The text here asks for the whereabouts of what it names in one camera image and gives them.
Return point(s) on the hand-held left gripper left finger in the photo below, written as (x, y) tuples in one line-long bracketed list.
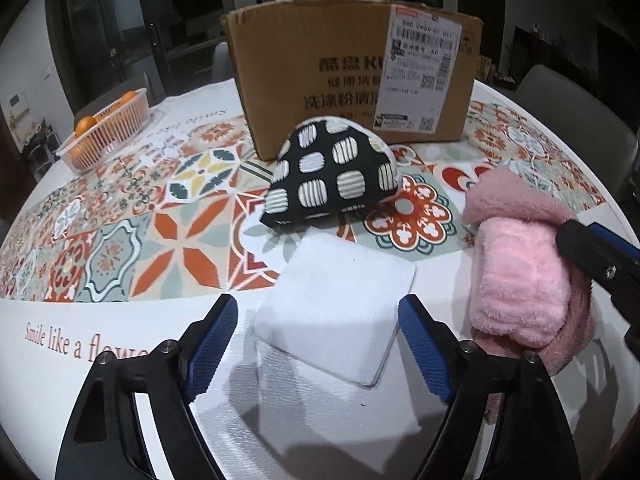
[(212, 345)]

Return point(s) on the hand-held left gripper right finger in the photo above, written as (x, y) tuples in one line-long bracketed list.
[(425, 350)]

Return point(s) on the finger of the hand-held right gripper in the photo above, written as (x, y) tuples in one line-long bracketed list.
[(590, 255)]

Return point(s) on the pink fluffy cloth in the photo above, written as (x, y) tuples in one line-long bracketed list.
[(515, 280)]

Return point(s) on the white towel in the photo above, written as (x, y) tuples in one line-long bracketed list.
[(340, 300)]

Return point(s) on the black white patterned pouch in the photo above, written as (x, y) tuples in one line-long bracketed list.
[(325, 170)]

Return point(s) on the brown cardboard box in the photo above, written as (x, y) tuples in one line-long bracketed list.
[(300, 60)]

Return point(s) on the patterned white tablecloth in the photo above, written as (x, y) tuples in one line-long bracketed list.
[(125, 260)]

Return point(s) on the grey dining chair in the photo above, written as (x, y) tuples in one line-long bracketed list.
[(222, 62), (115, 87), (565, 110)]

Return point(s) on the translucent plastic fruit basket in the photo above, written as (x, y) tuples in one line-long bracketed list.
[(115, 130)]

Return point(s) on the pile of oranges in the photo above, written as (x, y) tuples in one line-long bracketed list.
[(86, 124)]

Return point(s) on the shoe rack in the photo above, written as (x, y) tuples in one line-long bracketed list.
[(35, 150)]

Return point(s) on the dark framed sliding glass door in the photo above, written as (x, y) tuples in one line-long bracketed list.
[(125, 25)]

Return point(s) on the white wall intercom panel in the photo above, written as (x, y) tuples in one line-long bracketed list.
[(15, 102)]

